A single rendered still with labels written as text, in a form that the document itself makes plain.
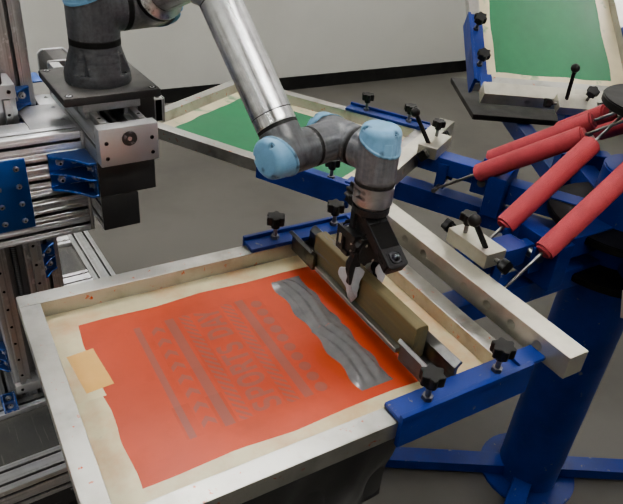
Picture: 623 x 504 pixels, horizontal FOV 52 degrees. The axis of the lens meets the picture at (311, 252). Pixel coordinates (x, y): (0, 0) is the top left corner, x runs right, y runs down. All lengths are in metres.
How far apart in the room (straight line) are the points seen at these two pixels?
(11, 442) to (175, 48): 3.53
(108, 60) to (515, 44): 1.47
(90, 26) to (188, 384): 0.82
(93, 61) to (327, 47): 4.23
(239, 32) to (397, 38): 4.97
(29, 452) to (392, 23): 4.81
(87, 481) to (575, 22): 2.24
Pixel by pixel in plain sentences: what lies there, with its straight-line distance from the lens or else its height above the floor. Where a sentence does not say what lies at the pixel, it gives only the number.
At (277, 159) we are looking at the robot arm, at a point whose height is 1.32.
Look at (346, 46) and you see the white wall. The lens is 5.78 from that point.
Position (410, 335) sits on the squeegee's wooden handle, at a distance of 1.17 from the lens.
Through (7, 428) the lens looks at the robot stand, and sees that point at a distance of 2.20.
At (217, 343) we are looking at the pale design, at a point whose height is 0.96.
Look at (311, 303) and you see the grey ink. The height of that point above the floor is 0.96.
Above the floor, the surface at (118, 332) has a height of 0.96.
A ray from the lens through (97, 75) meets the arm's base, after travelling 1.57.
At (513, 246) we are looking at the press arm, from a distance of 1.51.
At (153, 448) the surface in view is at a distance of 1.07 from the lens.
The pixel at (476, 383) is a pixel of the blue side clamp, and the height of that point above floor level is 1.00.
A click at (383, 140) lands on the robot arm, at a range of 1.11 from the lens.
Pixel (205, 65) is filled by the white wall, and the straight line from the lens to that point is 5.20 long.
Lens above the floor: 1.77
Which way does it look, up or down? 32 degrees down
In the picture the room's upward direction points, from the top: 6 degrees clockwise
